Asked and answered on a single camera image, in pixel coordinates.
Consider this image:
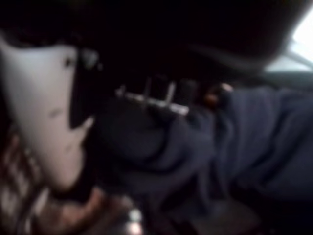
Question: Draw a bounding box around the navy blue garment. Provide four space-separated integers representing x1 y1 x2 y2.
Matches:
92 85 313 221

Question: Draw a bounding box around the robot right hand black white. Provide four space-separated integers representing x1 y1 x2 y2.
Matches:
0 0 306 191

